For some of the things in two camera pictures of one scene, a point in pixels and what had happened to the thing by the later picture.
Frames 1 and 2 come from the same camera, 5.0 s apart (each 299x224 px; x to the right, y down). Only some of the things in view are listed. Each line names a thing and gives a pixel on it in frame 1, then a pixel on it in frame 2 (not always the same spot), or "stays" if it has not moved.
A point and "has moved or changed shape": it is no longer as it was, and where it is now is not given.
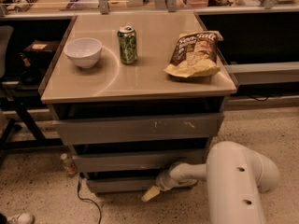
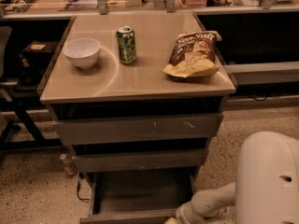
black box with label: [41, 49] stays
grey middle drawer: [136, 161] stays
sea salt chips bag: [195, 54] stays
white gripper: [164, 181] to [183, 215]
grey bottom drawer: [121, 184] has moved or changed shape
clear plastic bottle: [68, 165] stays
